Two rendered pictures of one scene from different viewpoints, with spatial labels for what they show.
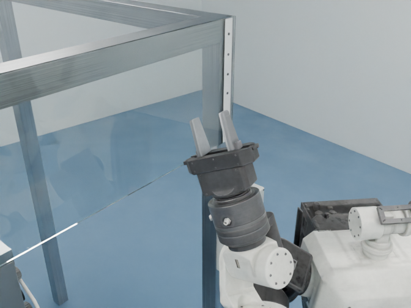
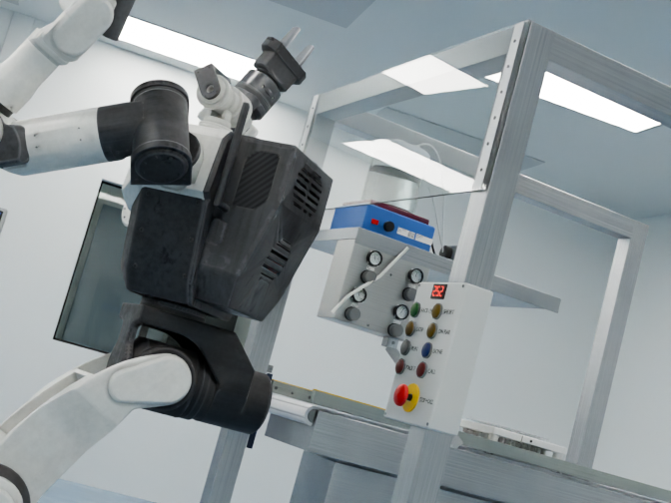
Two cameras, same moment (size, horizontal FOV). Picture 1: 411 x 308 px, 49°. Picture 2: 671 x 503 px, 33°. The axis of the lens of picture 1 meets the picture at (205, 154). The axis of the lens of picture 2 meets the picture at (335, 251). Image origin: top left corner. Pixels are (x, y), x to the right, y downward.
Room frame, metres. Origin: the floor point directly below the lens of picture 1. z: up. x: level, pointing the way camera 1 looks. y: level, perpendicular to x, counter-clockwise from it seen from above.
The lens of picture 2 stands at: (1.88, -2.01, 0.87)
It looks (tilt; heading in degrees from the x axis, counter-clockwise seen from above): 8 degrees up; 117
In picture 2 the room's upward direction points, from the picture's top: 15 degrees clockwise
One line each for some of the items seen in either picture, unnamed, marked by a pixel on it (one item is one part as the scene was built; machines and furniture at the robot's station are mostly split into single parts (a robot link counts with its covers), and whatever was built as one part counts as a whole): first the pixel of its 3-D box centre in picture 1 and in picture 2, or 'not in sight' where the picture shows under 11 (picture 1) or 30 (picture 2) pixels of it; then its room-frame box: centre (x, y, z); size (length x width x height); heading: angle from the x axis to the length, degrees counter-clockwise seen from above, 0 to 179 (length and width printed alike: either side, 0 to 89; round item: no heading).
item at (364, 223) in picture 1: (378, 226); (223, 107); (0.75, -0.35, 1.36); 0.10 x 0.07 x 0.09; 96
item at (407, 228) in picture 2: not in sight; (382, 228); (0.70, 0.58, 1.37); 0.21 x 0.20 x 0.09; 140
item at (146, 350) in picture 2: not in sight; (156, 376); (0.77, -0.35, 0.86); 0.14 x 0.13 x 0.12; 141
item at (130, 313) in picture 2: not in sight; (193, 368); (0.81, -0.30, 0.89); 0.28 x 0.13 x 0.18; 51
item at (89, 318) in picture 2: not in sight; (172, 286); (-2.53, 4.48, 1.43); 1.38 x 0.01 x 1.16; 40
